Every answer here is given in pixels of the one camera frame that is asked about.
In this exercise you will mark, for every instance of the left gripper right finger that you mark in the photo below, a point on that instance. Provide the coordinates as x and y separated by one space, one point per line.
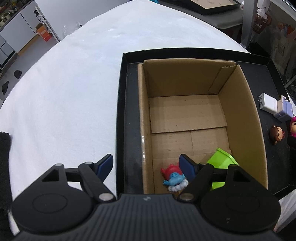
189 168

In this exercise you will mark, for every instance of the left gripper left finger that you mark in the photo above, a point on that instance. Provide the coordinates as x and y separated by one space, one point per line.
98 171

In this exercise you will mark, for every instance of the blue troll figure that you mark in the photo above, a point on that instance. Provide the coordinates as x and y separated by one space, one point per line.
174 179

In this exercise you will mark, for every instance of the green plastic box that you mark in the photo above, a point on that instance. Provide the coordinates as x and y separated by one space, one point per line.
221 159

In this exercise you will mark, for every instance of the brown haired small doll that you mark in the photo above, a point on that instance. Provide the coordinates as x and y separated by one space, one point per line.
275 135

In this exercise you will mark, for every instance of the white charger plug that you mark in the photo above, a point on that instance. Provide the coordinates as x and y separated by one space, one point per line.
267 103

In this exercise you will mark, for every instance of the pink haired doll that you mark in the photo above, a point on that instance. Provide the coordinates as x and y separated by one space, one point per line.
293 127

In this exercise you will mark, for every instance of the lavender toy block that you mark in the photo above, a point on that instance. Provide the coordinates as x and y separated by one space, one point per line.
284 110

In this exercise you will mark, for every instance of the cardboard box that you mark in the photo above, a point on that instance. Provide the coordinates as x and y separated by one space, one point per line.
193 107

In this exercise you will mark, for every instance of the black cloth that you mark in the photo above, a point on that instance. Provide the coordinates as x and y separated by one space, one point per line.
6 198

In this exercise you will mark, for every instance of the black tray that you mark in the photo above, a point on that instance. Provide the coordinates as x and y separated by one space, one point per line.
262 77

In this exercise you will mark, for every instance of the orange carton on floor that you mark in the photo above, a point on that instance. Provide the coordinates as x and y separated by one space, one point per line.
42 31

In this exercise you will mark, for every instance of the grey chair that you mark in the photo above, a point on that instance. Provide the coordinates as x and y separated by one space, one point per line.
228 19

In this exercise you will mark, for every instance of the red basket under desk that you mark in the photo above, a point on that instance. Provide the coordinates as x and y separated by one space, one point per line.
260 23

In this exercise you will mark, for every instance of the picture frame on chair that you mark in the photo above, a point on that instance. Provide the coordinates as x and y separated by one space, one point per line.
207 7

